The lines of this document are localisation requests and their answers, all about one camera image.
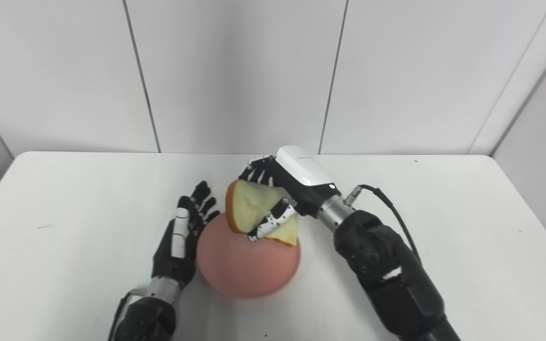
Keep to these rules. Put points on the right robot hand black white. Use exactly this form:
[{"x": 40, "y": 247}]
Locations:
[{"x": 296, "y": 182}]

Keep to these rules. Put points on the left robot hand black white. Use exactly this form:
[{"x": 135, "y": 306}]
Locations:
[{"x": 180, "y": 241}]

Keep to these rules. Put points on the slice of bread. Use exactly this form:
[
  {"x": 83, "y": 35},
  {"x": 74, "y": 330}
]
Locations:
[{"x": 249, "y": 206}]

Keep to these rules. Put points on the pink round plate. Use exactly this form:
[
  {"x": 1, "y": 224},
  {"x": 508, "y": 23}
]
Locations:
[{"x": 249, "y": 265}]

